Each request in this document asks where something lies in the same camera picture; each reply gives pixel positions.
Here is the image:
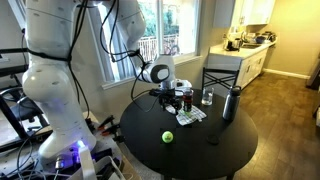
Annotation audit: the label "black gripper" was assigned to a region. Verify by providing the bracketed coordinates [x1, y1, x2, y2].
[159, 87, 184, 113]

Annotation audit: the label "green tennis ball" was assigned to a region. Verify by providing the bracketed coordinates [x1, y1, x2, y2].
[161, 130, 175, 144]

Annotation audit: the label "clear cylindrical ball container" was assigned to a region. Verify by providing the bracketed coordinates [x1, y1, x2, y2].
[182, 87, 195, 113]

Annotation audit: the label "checkered white cloth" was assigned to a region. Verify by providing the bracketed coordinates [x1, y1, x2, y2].
[165, 102, 208, 127]

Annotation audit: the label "clear drinking glass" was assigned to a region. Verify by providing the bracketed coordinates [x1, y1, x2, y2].
[201, 86, 215, 107]

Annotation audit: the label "black metal chair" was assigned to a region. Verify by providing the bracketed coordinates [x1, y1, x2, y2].
[201, 66, 241, 98]

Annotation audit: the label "grey metal water bottle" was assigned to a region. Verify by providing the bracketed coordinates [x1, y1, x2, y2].
[222, 85, 242, 122]

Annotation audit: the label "orange black clamp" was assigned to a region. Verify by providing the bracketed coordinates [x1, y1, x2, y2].
[97, 114, 116, 131]
[101, 123, 122, 138]

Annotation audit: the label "white framed window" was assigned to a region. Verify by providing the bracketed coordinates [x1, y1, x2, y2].
[96, 0, 204, 90]

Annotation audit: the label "cluttered robot mounting cart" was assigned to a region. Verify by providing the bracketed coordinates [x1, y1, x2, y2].
[0, 110, 141, 180]

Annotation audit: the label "black countertop appliance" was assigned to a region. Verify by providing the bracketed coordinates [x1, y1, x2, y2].
[224, 33, 244, 53]

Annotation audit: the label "white kitchen counter cabinet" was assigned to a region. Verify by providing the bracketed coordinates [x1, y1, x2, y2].
[206, 39, 278, 91]

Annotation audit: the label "dark countertop pots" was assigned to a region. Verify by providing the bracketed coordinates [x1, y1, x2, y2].
[254, 31, 278, 45]

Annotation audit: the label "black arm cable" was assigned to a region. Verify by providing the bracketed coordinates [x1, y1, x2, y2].
[26, 0, 161, 119]

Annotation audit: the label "white wall cabinets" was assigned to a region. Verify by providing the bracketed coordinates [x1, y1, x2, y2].
[213, 0, 277, 29]

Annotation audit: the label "black metal stand frame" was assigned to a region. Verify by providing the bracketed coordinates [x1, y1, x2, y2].
[0, 46, 54, 154]

